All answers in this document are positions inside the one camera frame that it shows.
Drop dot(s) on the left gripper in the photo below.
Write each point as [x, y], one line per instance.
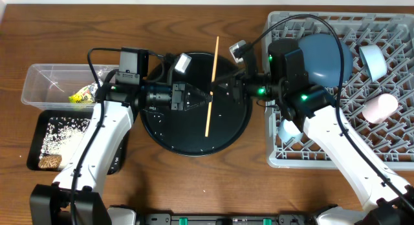
[181, 97]

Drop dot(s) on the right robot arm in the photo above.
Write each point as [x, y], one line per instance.
[386, 197]

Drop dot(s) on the clear plastic bin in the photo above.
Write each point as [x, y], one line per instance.
[48, 86]

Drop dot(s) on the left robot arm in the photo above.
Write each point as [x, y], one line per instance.
[74, 197]

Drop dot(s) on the grey plastic dishwasher rack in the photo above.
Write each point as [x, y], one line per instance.
[391, 140]

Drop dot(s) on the yellow foil snack wrapper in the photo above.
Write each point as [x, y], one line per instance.
[86, 94]

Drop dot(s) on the white rice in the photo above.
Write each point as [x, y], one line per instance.
[64, 144]

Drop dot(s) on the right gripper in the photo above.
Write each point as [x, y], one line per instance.
[237, 88]

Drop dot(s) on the light blue plastic cup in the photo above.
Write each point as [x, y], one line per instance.
[288, 130]

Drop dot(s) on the pink plastic cup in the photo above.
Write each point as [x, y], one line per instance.
[380, 108]

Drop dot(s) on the black rectangular tray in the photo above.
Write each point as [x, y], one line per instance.
[49, 122]

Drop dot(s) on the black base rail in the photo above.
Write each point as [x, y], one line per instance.
[210, 220]

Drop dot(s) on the brown walnut cookie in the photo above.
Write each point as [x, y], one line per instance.
[50, 162]

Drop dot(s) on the round black serving tray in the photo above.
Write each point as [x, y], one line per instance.
[184, 132]

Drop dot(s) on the dark blue plate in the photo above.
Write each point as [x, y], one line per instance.
[322, 59]

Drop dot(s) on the light blue bowl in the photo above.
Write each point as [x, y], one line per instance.
[373, 59]

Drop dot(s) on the wooden chopstick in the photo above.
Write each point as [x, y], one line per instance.
[214, 70]

